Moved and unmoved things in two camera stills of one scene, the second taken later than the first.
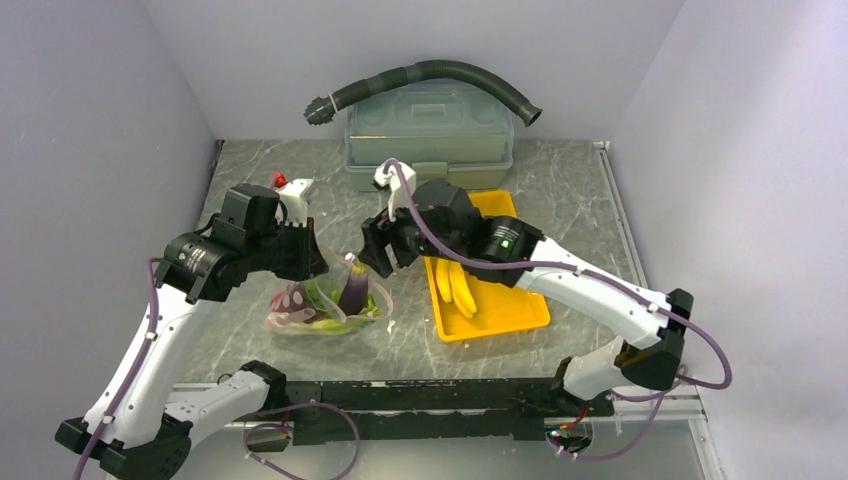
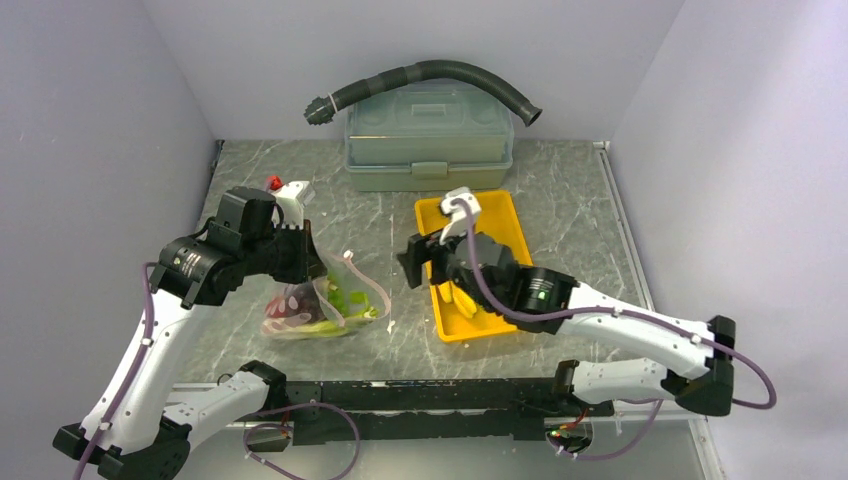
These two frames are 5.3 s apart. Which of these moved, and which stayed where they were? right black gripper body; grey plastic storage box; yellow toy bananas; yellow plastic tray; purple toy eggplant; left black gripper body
Moved: purple toy eggplant; right black gripper body
Stayed: left black gripper body; grey plastic storage box; yellow toy bananas; yellow plastic tray
